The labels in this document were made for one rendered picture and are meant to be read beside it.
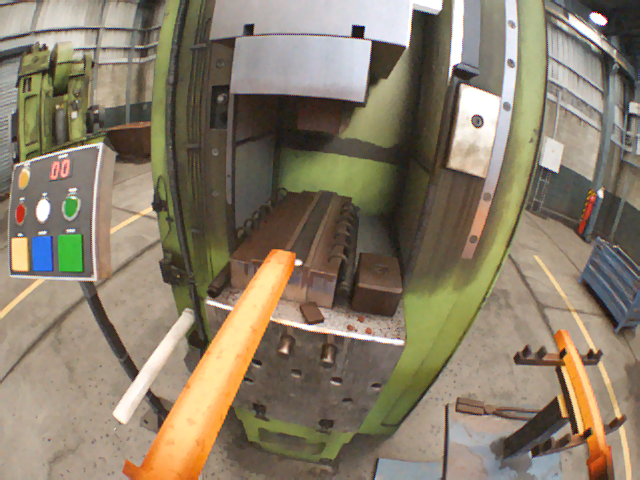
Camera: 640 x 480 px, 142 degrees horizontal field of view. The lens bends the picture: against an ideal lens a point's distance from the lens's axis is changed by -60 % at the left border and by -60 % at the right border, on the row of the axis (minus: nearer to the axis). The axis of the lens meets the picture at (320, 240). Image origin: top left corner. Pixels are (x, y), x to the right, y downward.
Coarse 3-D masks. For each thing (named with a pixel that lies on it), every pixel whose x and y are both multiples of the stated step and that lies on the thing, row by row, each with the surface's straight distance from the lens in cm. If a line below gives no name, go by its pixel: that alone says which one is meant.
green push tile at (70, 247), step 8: (64, 240) 63; (72, 240) 61; (80, 240) 60; (64, 248) 63; (72, 248) 61; (80, 248) 60; (64, 256) 63; (72, 256) 61; (80, 256) 60; (64, 264) 63; (72, 264) 61; (80, 264) 60
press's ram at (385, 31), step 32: (224, 0) 49; (256, 0) 46; (288, 0) 44; (320, 0) 43; (352, 0) 42; (384, 0) 42; (416, 0) 65; (224, 32) 46; (256, 32) 44; (288, 32) 42; (320, 32) 41; (352, 32) 42; (384, 32) 40; (384, 64) 57
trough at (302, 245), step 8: (320, 200) 80; (328, 200) 81; (320, 208) 74; (312, 216) 69; (320, 216) 69; (304, 224) 61; (312, 224) 64; (320, 224) 65; (304, 232) 60; (312, 232) 61; (296, 240) 55; (304, 240) 57; (312, 240) 57; (296, 248) 54; (304, 248) 54; (296, 256) 51; (304, 256) 52
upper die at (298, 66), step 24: (240, 48) 44; (264, 48) 42; (288, 48) 41; (312, 48) 40; (336, 48) 40; (360, 48) 40; (240, 72) 43; (264, 72) 42; (288, 72) 40; (312, 72) 40; (336, 72) 39; (360, 72) 39; (288, 96) 49; (312, 96) 39; (336, 96) 39; (360, 96) 39
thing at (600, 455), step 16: (560, 336) 68; (576, 352) 67; (576, 368) 63; (576, 384) 62; (592, 400) 62; (592, 416) 59; (592, 448) 58; (608, 448) 59; (592, 464) 60; (608, 464) 58
